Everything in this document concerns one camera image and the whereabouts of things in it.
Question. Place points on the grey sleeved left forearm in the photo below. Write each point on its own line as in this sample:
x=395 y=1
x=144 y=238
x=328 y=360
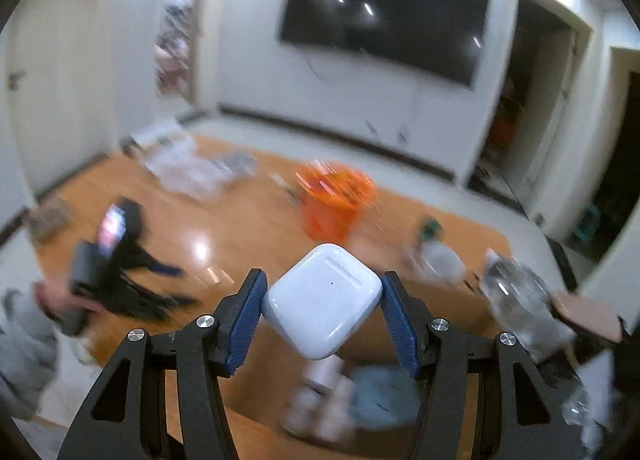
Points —
x=25 y=355

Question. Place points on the pink round stool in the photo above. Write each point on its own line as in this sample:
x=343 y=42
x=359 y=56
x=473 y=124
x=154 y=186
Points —
x=587 y=315

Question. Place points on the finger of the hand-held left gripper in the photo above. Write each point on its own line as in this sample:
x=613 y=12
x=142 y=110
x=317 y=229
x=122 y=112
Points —
x=162 y=267
x=160 y=302

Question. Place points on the orange plastic basket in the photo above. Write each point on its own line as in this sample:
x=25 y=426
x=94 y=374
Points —
x=334 y=202

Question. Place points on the small green object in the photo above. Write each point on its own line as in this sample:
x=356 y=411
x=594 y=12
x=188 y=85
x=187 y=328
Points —
x=429 y=230

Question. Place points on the white door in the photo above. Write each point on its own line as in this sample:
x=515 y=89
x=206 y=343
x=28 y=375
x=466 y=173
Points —
x=52 y=84

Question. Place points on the white earbuds case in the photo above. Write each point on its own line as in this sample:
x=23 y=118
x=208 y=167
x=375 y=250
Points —
x=322 y=301

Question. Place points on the wall-mounted black television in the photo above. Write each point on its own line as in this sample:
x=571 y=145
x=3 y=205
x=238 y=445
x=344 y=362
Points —
x=382 y=24

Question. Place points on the white plastic bag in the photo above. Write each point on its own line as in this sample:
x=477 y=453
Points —
x=186 y=167

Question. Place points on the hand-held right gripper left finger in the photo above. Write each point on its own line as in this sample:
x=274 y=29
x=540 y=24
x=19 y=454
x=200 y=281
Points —
x=245 y=325

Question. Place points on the clear plastic bottle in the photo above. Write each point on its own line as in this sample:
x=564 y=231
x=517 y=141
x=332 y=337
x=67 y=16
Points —
x=525 y=305

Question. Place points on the light blue cloth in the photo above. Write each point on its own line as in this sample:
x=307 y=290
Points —
x=385 y=397

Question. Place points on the person's left hand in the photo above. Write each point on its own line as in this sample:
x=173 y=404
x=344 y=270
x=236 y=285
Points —
x=60 y=301

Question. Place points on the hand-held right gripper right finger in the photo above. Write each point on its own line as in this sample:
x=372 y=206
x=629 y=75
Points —
x=400 y=325

